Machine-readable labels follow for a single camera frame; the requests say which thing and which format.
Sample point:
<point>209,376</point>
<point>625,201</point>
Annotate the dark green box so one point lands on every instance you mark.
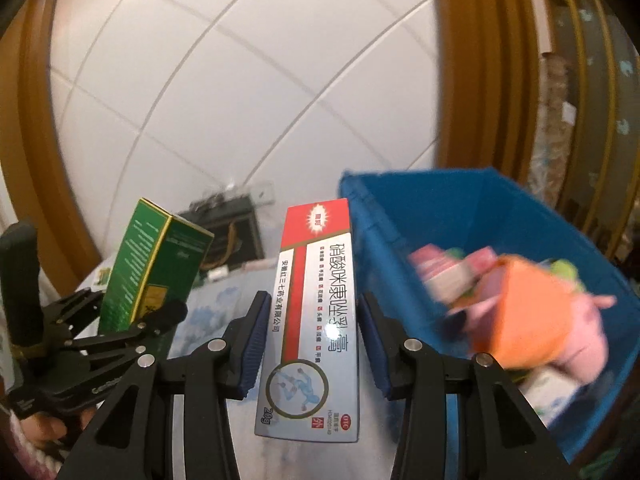
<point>145,260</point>

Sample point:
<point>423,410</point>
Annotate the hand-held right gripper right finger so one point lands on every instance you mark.
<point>377,350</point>

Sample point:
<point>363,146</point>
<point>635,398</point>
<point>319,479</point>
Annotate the light blue desktop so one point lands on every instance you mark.
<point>215,310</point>

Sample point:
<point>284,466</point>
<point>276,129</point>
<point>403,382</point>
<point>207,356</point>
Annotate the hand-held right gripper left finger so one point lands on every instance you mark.
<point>250,345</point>

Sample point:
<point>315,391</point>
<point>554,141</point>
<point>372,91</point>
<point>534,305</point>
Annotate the patterned glass panel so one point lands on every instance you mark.
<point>590,110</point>

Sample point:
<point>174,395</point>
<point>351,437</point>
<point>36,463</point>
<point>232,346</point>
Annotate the wooden door frame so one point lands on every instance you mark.
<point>480,60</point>
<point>35,160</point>

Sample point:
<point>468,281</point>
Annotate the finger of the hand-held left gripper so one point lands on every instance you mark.
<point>150,322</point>
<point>75,307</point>

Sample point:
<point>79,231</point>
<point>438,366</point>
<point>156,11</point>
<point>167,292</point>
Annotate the pink pig plush toy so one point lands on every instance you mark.
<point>525,310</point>

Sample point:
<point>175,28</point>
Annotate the small white bottle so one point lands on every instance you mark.
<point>217,274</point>

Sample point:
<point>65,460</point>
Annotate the blue plastic crate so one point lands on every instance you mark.
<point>380,210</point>

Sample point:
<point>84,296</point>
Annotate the long white red box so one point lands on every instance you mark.
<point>257,265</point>

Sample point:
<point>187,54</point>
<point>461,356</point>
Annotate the green plush toy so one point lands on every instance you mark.
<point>565,270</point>

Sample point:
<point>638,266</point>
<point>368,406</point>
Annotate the red white ointment box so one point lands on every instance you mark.
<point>310,320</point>

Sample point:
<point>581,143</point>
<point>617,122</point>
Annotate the person's left hand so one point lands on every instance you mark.
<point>45,429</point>

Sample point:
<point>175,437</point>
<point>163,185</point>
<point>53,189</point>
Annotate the pink box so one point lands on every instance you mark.
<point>440,272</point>

